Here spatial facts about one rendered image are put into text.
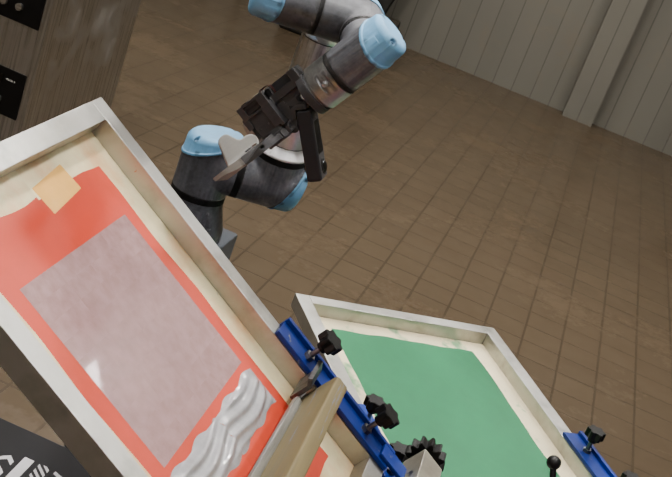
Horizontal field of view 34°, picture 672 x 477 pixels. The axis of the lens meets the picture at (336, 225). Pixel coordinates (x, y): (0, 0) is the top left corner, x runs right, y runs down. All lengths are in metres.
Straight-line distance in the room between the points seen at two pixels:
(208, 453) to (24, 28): 3.47
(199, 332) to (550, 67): 9.60
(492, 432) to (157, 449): 1.23
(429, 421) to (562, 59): 8.83
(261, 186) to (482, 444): 0.77
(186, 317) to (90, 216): 0.21
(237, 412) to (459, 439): 0.91
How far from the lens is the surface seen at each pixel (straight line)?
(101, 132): 1.84
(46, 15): 4.80
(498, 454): 2.51
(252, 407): 1.73
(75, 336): 1.50
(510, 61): 11.20
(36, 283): 1.50
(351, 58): 1.66
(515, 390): 2.81
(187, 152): 2.26
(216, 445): 1.60
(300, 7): 1.73
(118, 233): 1.71
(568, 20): 11.10
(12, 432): 2.05
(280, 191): 2.27
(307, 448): 1.59
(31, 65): 4.87
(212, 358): 1.72
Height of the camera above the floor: 2.14
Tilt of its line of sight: 21 degrees down
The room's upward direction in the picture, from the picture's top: 21 degrees clockwise
